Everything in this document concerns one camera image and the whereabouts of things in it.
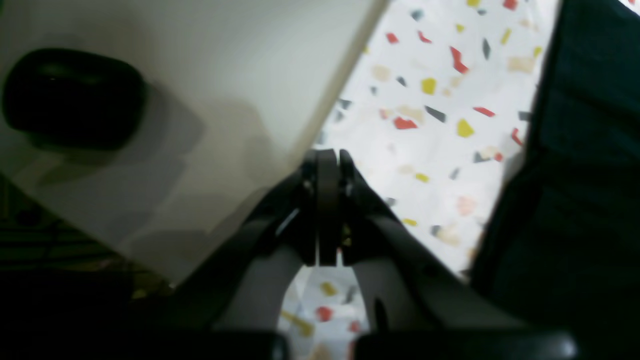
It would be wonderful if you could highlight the black round object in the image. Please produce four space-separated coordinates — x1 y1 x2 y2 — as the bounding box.
2 48 148 151

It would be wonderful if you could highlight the black t-shirt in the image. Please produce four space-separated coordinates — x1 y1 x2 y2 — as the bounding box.
471 0 640 360

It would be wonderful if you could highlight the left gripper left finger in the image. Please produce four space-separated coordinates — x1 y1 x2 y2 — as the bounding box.
165 150 318 331

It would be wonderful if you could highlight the terrazzo pattern tablecloth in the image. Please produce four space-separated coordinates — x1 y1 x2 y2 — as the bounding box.
277 0 640 360

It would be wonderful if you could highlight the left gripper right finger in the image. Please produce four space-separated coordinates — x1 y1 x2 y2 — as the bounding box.
317 149 526 332

